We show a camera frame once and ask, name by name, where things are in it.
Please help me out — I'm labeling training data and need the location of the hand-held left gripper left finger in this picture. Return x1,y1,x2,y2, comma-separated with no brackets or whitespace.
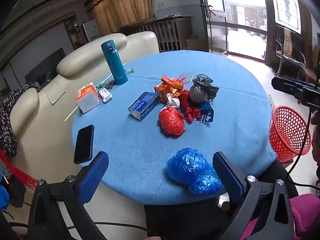
27,151,109,240

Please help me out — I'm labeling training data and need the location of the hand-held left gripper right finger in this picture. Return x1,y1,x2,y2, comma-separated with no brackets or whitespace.
212,151,294,240

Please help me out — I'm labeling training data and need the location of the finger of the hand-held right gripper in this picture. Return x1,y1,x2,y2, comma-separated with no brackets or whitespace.
272,77,300,98
287,78,310,88

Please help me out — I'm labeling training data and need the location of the blue plastic bag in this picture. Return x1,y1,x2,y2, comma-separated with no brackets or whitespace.
167,148,224,195

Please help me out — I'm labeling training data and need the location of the red plastic mesh basket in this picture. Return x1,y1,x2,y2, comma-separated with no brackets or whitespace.
269,106,313,163

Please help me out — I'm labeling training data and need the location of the blue silver foil packet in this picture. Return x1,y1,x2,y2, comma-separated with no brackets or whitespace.
197,100,215,123

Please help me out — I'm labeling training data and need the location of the orange plastic wrapper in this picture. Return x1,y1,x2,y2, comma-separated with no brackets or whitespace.
160,75,185,97

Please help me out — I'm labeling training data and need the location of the person's right forearm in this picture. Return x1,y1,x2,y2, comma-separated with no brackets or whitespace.
310,114,320,167

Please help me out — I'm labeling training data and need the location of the black smartphone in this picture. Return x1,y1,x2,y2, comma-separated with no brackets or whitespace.
73,124,95,165

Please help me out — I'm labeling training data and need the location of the striped towel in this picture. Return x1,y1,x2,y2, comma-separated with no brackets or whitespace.
282,27,293,55

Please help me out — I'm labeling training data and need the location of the blue tablecloth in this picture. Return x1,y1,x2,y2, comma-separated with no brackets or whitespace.
71,50,277,205

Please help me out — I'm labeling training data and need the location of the white straw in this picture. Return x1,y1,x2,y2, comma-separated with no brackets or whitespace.
64,74,112,122

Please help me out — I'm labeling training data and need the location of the red net bag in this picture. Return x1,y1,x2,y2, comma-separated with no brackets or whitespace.
0,149,38,188

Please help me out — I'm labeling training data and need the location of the orange white carton box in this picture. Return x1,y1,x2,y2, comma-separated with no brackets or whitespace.
76,82,100,114

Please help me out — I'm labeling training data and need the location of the stained glass window panel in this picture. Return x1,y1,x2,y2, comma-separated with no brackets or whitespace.
269,0,302,34

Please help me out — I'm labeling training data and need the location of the white pill card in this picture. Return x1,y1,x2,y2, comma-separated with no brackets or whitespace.
98,89,113,103

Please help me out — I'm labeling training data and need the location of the balled red plastic bag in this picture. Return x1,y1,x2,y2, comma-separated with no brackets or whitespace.
158,106,187,136

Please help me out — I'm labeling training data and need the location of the blue carton box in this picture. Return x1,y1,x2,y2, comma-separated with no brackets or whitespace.
128,91,160,121

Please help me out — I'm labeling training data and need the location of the brown glass door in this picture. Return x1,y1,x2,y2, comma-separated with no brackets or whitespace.
196,0,229,55

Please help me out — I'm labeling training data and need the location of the grey black plastic bag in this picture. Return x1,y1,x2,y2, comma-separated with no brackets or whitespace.
189,74,219,105

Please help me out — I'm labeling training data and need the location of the pink fleece garment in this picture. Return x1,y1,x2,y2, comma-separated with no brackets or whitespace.
246,192,320,240

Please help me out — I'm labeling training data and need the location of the beige paper sheet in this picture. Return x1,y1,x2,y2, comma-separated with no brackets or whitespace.
42,82,66,104

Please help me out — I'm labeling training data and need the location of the silver foil wrapper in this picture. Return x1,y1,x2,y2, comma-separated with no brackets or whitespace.
166,93,181,109

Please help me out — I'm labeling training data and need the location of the small cardboard box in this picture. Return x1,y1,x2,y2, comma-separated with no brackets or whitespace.
186,37,209,53

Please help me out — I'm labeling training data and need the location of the blue cloth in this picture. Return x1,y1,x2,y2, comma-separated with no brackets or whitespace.
0,175,10,210

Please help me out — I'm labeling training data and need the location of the clear striped wrapper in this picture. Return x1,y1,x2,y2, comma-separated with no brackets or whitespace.
179,72,195,83

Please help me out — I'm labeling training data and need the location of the black floral cloth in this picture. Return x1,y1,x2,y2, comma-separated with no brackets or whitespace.
0,82,40,158

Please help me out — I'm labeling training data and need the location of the teal thermos bottle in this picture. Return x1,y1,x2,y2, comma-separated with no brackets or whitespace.
101,40,129,85

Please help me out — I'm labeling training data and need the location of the cream leather sofa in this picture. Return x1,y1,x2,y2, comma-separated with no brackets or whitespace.
7,31,160,240

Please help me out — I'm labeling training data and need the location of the black television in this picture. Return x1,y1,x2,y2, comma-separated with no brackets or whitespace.
25,49,67,83

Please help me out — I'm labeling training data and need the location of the wooden slatted crib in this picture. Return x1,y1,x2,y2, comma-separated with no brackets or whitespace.
120,16,192,53

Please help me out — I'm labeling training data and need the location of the white appliance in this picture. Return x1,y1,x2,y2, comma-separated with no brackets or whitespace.
82,19,100,43

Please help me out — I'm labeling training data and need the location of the dark display cabinet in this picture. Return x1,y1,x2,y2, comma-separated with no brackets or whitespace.
64,14,87,49

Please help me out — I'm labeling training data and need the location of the tan curtain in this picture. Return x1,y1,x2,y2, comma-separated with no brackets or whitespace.
85,0,155,37

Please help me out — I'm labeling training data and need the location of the metal frame chair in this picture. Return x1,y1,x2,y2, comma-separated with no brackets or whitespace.
275,26,315,75

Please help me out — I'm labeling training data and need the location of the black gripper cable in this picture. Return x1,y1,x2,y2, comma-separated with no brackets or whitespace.
87,221,150,232
286,110,320,189

